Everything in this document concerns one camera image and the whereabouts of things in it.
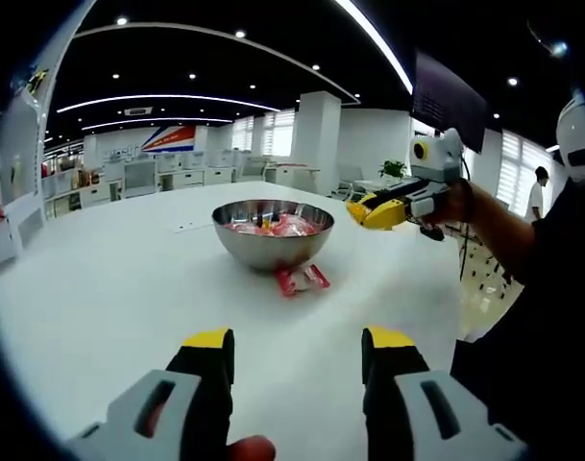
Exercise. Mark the white square pillar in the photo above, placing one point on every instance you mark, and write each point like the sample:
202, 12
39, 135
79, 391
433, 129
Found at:
317, 139

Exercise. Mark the grey mesh office chair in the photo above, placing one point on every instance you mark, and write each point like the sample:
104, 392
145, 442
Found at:
140, 177

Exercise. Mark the heap of marshmallow packets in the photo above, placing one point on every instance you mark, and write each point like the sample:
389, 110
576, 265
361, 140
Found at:
282, 226

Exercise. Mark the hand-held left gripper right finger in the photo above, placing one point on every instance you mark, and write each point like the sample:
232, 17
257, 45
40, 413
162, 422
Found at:
421, 413

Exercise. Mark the row of white office desks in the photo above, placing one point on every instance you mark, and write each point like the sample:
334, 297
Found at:
186, 175

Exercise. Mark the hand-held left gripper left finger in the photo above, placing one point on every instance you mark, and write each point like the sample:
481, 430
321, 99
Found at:
138, 413

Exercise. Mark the large dark wall screen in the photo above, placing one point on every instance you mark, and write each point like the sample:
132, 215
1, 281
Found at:
448, 103

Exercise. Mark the pink marshmallow packet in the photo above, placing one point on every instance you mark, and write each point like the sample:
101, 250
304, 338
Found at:
301, 281

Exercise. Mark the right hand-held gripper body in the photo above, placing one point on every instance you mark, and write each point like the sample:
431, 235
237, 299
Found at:
438, 158

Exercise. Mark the ceiling air vent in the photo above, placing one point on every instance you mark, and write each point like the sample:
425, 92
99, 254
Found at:
138, 111

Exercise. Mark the white chest-worn device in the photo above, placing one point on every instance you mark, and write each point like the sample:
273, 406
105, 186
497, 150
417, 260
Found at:
580, 139

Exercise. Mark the person in black shirt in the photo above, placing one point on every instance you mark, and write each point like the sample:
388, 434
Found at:
561, 312

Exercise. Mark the white table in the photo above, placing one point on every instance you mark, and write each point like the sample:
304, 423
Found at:
104, 312

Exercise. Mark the striped wall mural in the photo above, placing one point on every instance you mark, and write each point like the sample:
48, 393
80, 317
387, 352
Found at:
172, 139

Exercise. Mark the potted green plant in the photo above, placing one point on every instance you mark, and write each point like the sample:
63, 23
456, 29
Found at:
393, 169

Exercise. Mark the person's left hand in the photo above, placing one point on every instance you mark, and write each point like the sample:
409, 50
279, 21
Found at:
251, 449

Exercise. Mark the white display shelf unit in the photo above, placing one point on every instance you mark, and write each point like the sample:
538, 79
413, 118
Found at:
18, 144

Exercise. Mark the pile of snack bags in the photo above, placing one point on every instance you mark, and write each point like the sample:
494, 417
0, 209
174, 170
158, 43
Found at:
37, 80

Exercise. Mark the person's right hand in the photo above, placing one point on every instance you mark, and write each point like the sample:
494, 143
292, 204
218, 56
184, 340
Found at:
457, 204

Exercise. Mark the steel bowl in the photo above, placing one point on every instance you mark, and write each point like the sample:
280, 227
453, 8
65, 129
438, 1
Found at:
268, 252

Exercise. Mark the ceiling light strip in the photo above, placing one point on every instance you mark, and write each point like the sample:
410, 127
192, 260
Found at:
378, 43

